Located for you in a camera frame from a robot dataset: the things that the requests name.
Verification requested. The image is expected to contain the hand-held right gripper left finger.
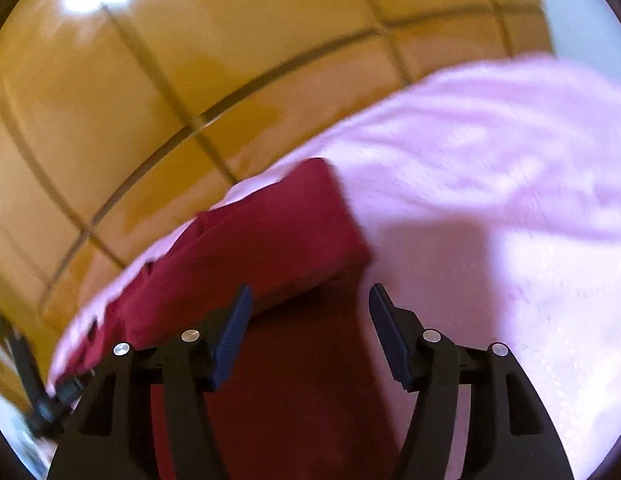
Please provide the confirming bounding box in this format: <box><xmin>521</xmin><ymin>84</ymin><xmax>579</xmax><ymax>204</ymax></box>
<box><xmin>46</xmin><ymin>284</ymin><xmax>254</xmax><ymax>480</ymax></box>

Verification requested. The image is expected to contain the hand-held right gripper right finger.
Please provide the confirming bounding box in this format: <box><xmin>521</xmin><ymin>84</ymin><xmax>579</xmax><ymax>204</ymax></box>
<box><xmin>369</xmin><ymin>283</ymin><xmax>574</xmax><ymax>480</ymax></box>

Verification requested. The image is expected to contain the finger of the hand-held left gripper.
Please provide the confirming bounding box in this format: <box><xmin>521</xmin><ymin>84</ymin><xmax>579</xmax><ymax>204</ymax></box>
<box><xmin>50</xmin><ymin>372</ymin><xmax>97</xmax><ymax>408</ymax></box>

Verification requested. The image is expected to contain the pink blanket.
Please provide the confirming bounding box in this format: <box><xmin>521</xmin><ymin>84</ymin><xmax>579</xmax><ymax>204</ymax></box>
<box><xmin>44</xmin><ymin>52</ymin><xmax>621</xmax><ymax>480</ymax></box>

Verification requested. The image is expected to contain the dark red cloth garment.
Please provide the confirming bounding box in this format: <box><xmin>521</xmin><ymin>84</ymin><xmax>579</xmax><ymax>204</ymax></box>
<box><xmin>65</xmin><ymin>157</ymin><xmax>412</xmax><ymax>480</ymax></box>

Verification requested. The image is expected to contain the wooden wardrobe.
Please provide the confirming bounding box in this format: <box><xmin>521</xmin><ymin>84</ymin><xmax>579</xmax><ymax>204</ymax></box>
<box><xmin>0</xmin><ymin>0</ymin><xmax>560</xmax><ymax>386</ymax></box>

